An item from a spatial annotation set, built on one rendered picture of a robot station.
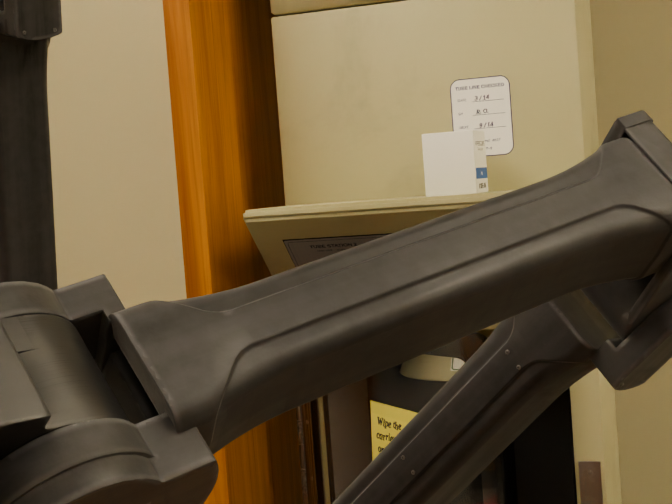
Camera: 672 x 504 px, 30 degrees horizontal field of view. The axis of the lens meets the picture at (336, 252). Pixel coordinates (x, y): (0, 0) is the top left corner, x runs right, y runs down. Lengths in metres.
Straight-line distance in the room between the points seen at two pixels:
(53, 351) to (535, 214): 0.25
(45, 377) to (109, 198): 1.44
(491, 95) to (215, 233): 0.31
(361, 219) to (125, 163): 0.77
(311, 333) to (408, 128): 0.77
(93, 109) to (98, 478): 1.49
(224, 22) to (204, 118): 0.13
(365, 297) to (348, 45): 0.78
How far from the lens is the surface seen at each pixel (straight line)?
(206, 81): 1.31
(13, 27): 0.97
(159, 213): 1.89
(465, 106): 1.28
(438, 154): 1.20
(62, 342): 0.51
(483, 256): 0.60
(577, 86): 1.26
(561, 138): 1.26
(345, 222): 1.20
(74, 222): 1.96
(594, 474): 1.29
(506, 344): 0.77
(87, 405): 0.50
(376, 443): 1.24
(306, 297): 0.55
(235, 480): 1.33
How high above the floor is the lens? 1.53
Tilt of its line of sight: 3 degrees down
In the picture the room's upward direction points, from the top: 4 degrees counter-clockwise
